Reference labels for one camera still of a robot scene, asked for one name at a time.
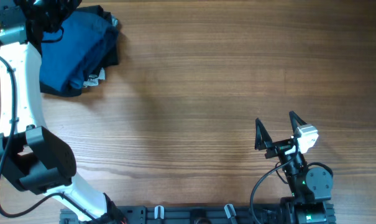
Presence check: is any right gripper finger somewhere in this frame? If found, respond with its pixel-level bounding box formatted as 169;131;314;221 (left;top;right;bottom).
289;111;307;136
255;118;273;151

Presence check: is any blue polo shirt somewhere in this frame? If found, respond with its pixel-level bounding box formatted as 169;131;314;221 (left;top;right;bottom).
40;14;119;94

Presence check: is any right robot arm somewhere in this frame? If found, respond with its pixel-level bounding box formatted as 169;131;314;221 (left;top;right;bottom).
249;111;336;223

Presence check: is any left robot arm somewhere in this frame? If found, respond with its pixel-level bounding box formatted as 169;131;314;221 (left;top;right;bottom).
0;1;124;223

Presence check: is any navy blue folded garment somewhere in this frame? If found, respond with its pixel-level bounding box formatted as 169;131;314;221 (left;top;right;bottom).
63;11;120;78

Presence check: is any right black cable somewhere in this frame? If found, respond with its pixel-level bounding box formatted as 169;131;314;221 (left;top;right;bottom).
249;136;300;224

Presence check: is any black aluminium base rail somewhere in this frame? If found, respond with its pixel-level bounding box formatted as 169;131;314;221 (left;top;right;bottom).
59;203;336;224

